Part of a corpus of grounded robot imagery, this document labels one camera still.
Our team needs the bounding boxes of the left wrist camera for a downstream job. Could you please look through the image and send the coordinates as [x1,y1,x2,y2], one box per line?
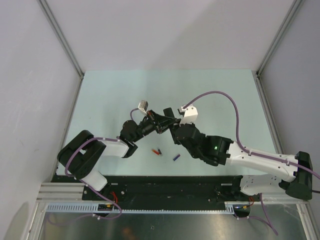
[137,100,149,113]

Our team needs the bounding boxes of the left aluminium frame post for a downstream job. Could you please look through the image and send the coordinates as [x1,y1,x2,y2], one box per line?
[37,0,85,80]

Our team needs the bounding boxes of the aluminium frame post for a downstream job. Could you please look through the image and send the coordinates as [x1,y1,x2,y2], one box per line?
[37,0,85,80]
[255,0,306,77]

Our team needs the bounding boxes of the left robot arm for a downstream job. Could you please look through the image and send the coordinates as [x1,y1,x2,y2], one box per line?
[57,108,181,200]

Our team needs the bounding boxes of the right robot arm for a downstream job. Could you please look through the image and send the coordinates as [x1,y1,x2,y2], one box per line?
[172,124,313,201]

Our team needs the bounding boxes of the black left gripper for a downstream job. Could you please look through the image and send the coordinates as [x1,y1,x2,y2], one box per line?
[131,109,176,143]

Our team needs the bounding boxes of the white slotted cable duct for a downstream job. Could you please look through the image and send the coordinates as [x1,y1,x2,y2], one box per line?
[44,202,237,215]

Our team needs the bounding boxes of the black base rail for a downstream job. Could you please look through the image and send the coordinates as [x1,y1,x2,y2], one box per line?
[49,174,293,211]

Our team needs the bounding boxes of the right aluminium frame post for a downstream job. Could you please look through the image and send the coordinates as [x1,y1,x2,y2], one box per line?
[255,0,306,77]

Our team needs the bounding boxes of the black remote control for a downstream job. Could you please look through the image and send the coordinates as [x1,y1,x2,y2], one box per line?
[163,107,181,136]

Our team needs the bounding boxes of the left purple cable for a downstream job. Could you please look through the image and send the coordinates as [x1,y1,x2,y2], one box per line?
[129,108,143,122]

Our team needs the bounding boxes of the red and black battery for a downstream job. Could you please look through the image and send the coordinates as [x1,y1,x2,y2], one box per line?
[157,148,163,156]

